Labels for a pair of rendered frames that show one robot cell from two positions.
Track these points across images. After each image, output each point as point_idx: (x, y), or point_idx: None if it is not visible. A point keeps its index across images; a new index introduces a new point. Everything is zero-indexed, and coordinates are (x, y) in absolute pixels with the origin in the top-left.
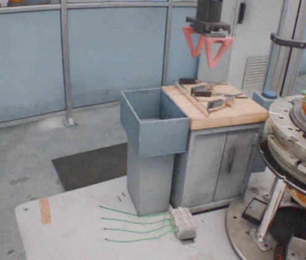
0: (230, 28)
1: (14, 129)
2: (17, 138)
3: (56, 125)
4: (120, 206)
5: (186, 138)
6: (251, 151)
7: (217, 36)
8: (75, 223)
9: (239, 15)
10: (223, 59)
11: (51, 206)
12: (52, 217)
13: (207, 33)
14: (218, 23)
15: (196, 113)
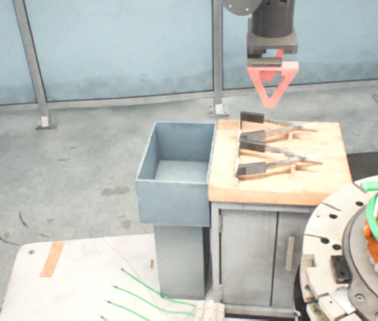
0: (294, 49)
1: (132, 111)
2: (132, 125)
3: (196, 112)
4: (146, 275)
5: (207, 210)
6: None
7: (265, 65)
8: (78, 285)
9: None
10: None
11: (63, 254)
12: (56, 270)
13: (253, 57)
14: (279, 39)
15: (225, 177)
